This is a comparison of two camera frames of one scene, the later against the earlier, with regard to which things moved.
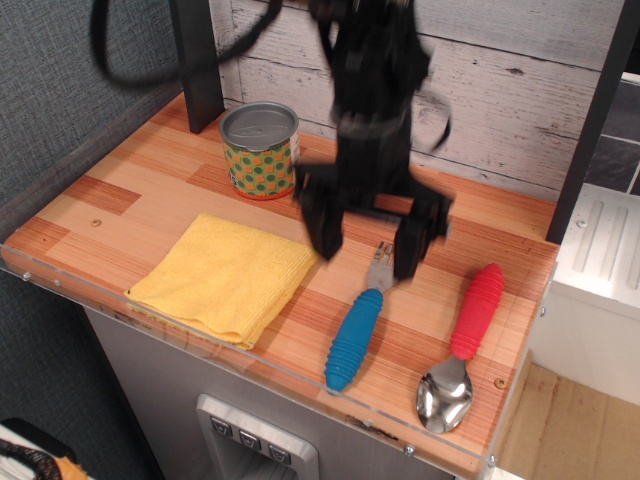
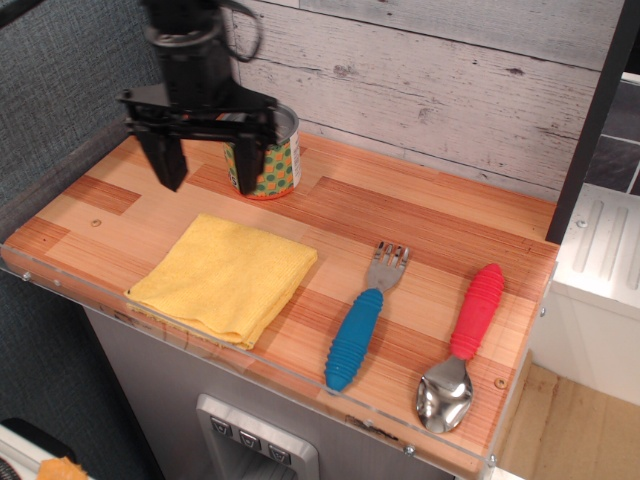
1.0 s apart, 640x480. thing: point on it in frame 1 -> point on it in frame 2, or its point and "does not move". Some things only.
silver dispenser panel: x=240 y=445 does not move
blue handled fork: x=354 y=334 does not move
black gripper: x=372 y=171 -> x=200 y=97
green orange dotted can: x=261 y=146 does not move
